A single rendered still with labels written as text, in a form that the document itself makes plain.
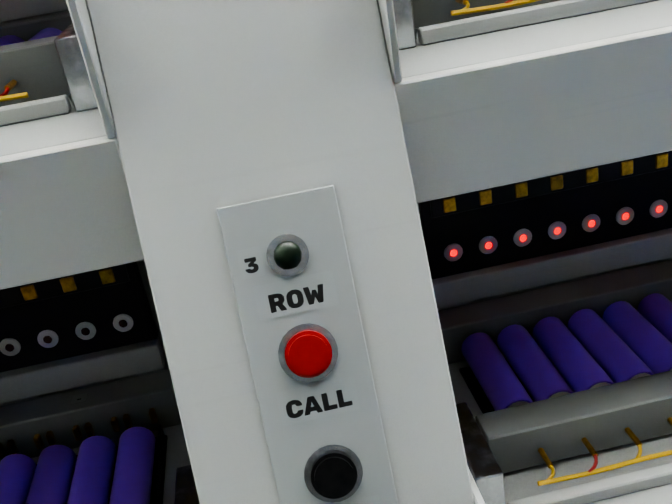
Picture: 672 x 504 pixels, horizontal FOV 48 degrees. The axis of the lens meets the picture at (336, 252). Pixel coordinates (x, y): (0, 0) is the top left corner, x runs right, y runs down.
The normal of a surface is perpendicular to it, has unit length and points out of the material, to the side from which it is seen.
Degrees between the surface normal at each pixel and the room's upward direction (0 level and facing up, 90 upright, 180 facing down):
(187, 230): 90
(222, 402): 90
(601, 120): 111
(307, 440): 90
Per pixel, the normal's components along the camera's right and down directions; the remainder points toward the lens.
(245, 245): 0.09, 0.07
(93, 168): 0.15, 0.41
